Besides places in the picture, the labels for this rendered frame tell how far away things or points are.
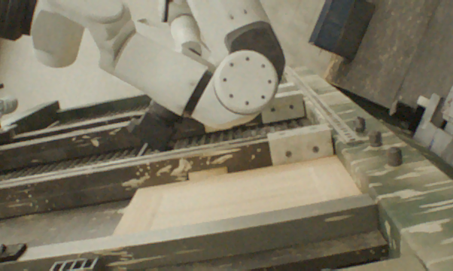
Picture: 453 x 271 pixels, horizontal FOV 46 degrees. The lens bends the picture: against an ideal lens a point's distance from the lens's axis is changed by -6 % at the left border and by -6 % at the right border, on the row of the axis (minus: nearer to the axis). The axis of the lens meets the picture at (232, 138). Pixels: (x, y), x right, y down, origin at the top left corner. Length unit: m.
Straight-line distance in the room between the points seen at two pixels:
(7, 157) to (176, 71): 1.18
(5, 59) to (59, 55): 6.27
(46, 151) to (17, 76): 5.26
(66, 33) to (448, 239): 0.53
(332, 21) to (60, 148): 3.98
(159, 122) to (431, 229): 0.78
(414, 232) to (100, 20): 0.45
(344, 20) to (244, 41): 4.72
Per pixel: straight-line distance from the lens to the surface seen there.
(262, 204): 0.92
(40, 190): 1.21
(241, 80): 0.67
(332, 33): 5.37
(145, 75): 0.70
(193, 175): 1.13
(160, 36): 5.03
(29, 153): 1.78
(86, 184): 1.17
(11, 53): 6.99
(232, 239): 0.78
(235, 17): 0.71
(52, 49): 0.76
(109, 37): 0.70
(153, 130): 1.28
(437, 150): 1.07
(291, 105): 1.63
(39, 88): 6.91
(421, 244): 0.63
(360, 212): 0.78
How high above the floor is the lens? 1.17
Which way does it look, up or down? 4 degrees down
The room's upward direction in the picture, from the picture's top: 68 degrees counter-clockwise
